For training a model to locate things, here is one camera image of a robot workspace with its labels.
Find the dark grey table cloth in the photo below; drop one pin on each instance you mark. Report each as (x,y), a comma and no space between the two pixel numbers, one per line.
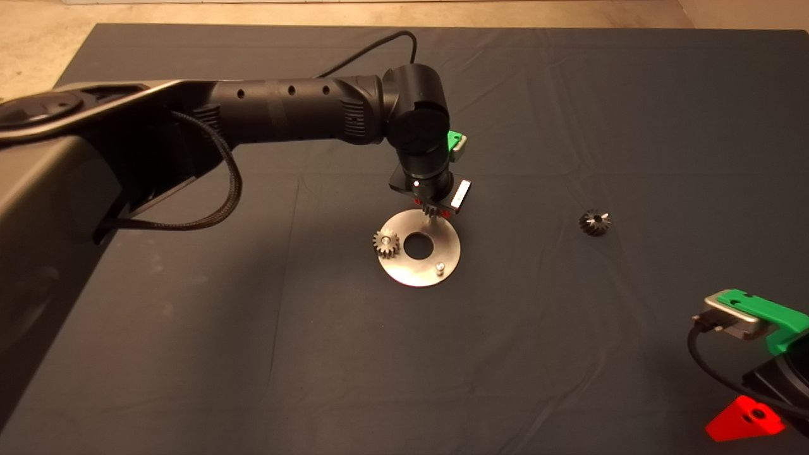
(569,126)

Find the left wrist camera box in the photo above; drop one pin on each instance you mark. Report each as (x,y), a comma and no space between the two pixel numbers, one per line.
(461,149)

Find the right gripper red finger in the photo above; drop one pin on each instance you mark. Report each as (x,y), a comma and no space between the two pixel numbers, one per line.
(741,424)

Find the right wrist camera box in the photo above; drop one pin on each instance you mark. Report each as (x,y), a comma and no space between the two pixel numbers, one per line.
(733,316)

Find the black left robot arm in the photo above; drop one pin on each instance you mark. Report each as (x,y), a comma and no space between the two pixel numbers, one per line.
(284,114)

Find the left green camera mount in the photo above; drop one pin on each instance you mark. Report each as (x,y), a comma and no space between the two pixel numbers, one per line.
(454,140)

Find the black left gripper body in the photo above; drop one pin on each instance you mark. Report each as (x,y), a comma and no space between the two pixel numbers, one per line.
(435,188)

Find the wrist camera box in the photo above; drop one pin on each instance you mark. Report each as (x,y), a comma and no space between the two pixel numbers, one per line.
(733,316)
(461,149)

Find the round metal carrier plate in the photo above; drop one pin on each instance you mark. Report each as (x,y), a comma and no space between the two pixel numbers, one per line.
(430,272)

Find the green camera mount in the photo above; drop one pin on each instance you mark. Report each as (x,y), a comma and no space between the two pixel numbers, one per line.
(454,140)
(777,316)

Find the right green camera mount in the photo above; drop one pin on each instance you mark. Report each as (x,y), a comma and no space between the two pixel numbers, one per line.
(777,316)

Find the dark bevel gear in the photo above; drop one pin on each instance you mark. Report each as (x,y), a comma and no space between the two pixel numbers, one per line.
(594,223)

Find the steel spur gear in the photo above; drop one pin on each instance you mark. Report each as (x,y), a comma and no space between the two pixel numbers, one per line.
(385,244)
(431,210)

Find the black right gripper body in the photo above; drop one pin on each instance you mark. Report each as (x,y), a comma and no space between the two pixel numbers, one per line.
(793,385)

